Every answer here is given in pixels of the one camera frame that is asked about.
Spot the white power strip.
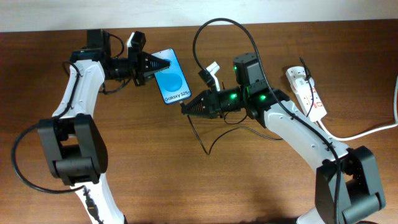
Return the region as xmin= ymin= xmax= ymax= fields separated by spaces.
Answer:
xmin=286 ymin=66 xmax=327 ymax=122

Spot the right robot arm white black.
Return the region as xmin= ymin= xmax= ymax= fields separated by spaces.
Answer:
xmin=182 ymin=53 xmax=386 ymax=224

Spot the blue screen Galaxy smartphone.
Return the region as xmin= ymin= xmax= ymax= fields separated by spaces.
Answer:
xmin=152 ymin=49 xmax=192 ymax=105

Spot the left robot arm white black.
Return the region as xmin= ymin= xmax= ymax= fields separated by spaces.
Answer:
xmin=37 ymin=29 xmax=170 ymax=223

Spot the black USB charging cable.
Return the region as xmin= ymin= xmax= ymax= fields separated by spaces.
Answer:
xmin=178 ymin=57 xmax=315 ymax=156

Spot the white charger plug adapter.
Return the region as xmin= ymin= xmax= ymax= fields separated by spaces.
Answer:
xmin=293 ymin=78 xmax=315 ymax=92

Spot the white power strip cord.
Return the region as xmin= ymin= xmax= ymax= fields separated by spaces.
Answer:
xmin=316 ymin=74 xmax=398 ymax=142

